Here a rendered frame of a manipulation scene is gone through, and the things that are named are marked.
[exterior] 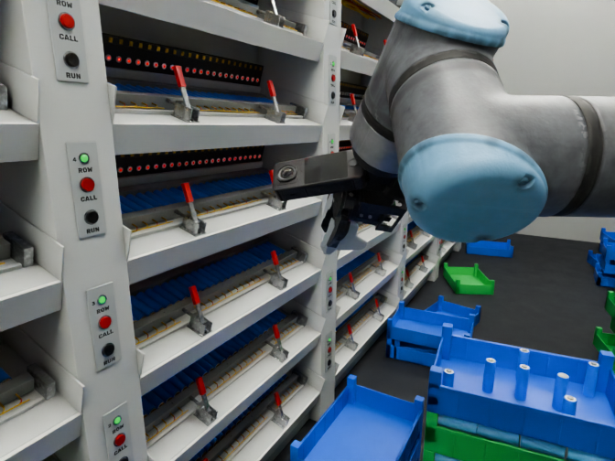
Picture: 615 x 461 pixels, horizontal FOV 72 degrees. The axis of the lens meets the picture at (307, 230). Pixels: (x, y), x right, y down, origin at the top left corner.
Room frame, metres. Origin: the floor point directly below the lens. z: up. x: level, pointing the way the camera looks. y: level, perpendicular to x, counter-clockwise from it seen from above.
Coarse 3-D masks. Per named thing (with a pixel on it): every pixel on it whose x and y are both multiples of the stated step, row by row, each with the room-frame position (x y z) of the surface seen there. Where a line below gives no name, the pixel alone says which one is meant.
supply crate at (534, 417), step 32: (448, 352) 0.80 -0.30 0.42; (480, 352) 0.79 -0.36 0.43; (512, 352) 0.76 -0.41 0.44; (544, 352) 0.74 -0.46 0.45; (608, 352) 0.70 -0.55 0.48; (480, 384) 0.71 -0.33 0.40; (512, 384) 0.71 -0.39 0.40; (544, 384) 0.71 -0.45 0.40; (576, 384) 0.71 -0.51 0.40; (608, 384) 0.68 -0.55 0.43; (480, 416) 0.60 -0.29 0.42; (512, 416) 0.58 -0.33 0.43; (544, 416) 0.57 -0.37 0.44; (576, 416) 0.55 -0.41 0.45; (608, 416) 0.62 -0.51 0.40; (576, 448) 0.55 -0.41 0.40; (608, 448) 0.53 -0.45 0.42
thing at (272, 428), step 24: (288, 384) 1.08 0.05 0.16; (312, 384) 1.12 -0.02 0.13; (264, 408) 0.98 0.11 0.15; (288, 408) 1.02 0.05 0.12; (240, 432) 0.89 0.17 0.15; (264, 432) 0.92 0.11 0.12; (288, 432) 0.97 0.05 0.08; (216, 456) 0.82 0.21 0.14; (240, 456) 0.84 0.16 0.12; (264, 456) 0.87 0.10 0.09
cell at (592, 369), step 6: (588, 366) 0.68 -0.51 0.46; (594, 366) 0.67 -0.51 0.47; (588, 372) 0.68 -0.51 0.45; (594, 372) 0.67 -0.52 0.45; (588, 378) 0.68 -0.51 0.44; (594, 378) 0.67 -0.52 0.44; (588, 384) 0.67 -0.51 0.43; (594, 384) 0.67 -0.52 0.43; (588, 390) 0.67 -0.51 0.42; (594, 390) 0.67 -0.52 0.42; (588, 396) 0.67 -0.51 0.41
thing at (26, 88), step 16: (0, 64) 0.53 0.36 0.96; (0, 80) 0.54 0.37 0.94; (16, 80) 0.52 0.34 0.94; (32, 80) 0.50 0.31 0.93; (0, 96) 0.51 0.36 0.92; (16, 96) 0.52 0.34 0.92; (32, 96) 0.50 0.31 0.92; (0, 112) 0.51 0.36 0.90; (16, 112) 0.52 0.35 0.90; (32, 112) 0.51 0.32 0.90; (0, 128) 0.47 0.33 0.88; (16, 128) 0.48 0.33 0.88; (32, 128) 0.50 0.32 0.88; (0, 144) 0.47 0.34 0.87; (16, 144) 0.49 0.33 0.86; (32, 144) 0.50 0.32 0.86; (0, 160) 0.48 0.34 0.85; (16, 160) 0.49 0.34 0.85
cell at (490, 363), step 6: (486, 360) 0.69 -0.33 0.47; (492, 360) 0.69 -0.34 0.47; (486, 366) 0.69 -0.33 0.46; (492, 366) 0.68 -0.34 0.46; (486, 372) 0.69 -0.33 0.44; (492, 372) 0.68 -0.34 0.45; (486, 378) 0.69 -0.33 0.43; (492, 378) 0.68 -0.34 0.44; (486, 384) 0.69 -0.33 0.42; (492, 384) 0.69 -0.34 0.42; (486, 390) 0.69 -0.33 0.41; (492, 390) 0.69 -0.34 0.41
